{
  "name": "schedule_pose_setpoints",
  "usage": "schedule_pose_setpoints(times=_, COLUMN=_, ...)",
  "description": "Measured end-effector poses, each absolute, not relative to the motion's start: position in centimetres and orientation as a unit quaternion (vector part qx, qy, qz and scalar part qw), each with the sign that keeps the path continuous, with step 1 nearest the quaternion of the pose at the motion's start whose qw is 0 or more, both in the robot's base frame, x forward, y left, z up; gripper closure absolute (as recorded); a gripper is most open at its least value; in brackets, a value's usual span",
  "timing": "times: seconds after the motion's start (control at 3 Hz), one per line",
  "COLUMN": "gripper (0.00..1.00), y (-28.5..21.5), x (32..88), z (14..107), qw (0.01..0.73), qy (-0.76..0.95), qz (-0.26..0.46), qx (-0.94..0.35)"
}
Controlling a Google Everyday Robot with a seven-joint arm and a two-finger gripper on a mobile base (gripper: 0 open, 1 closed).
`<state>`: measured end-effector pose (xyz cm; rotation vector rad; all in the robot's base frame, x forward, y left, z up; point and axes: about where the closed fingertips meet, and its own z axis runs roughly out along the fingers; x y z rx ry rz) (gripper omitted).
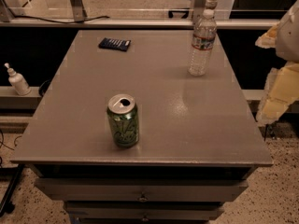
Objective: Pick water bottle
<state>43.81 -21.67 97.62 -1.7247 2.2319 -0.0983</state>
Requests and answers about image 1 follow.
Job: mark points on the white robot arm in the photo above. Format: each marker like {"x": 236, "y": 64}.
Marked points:
{"x": 281, "y": 88}

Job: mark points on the grey drawer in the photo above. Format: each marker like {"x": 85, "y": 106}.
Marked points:
{"x": 143, "y": 211}
{"x": 141, "y": 190}

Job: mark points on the metal frame post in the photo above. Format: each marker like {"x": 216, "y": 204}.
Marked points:
{"x": 79, "y": 12}
{"x": 197, "y": 7}

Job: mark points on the dark blue snack packet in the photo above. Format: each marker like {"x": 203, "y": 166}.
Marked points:
{"x": 115, "y": 44}

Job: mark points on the upper grey drawer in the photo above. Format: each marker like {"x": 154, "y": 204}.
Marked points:
{"x": 141, "y": 190}

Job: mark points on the lower grey drawer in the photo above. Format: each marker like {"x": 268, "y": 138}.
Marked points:
{"x": 143, "y": 211}

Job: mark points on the green soda can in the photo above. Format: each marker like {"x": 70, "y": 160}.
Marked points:
{"x": 122, "y": 116}

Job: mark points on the black stand leg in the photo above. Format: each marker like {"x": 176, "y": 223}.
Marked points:
{"x": 13, "y": 174}

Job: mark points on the white pump dispenser bottle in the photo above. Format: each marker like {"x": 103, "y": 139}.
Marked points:
{"x": 17, "y": 81}

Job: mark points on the metal frame post left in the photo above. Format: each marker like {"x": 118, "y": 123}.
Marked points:
{"x": 79, "y": 12}

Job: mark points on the metal frame post right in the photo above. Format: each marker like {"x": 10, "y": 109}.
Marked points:
{"x": 197, "y": 7}

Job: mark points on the clear plastic water bottle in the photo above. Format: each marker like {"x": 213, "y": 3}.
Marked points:
{"x": 204, "y": 34}

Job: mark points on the grey drawer cabinet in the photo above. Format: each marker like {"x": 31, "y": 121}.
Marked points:
{"x": 190, "y": 128}

